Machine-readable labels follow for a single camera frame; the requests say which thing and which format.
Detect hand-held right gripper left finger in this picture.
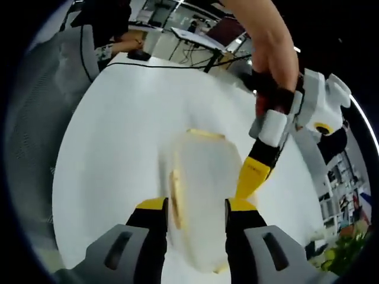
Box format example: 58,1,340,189
53,196,170,284

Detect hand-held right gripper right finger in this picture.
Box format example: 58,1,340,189
224,198,339,284

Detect clear plastic box beige buckles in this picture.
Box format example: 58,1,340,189
158,128,259,275

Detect person's left hand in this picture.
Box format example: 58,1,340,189
251,44,300,100

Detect white storage shelf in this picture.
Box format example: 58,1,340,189
319,147,372,230

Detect potted green plant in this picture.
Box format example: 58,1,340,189
321,218,372,275

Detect grey mesh chair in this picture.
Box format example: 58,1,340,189
5,29,100,269

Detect black computer mouse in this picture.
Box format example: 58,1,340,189
127,49,151,62

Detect person's black shirt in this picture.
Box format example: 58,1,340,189
70,0,133,41

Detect black cable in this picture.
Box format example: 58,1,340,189
79,22,93,83
179,40,210,65
105,54,254,72

